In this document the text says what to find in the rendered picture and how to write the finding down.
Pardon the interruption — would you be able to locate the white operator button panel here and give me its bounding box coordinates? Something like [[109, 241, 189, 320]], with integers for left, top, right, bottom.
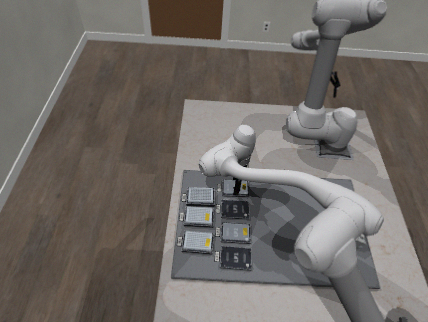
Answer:
[[355, 235, 366, 248]]

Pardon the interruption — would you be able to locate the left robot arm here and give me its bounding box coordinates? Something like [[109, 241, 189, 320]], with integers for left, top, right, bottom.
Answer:
[[199, 125, 385, 322]]

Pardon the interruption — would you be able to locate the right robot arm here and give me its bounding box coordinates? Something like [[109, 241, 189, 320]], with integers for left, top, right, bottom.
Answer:
[[286, 0, 387, 157]]

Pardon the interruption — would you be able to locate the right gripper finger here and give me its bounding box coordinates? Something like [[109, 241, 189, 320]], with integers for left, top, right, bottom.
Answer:
[[330, 72, 341, 98]]

